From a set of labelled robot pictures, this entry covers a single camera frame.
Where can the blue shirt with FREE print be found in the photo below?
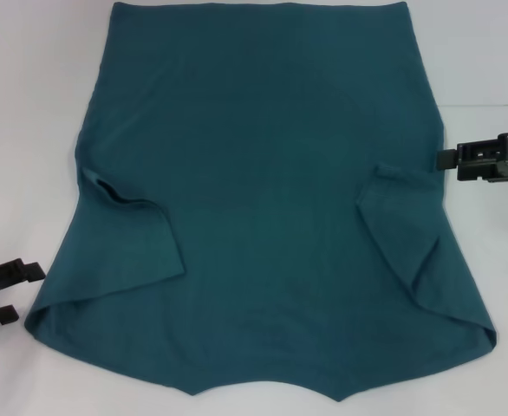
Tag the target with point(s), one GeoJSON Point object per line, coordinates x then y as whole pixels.
{"type": "Point", "coordinates": [254, 130]}

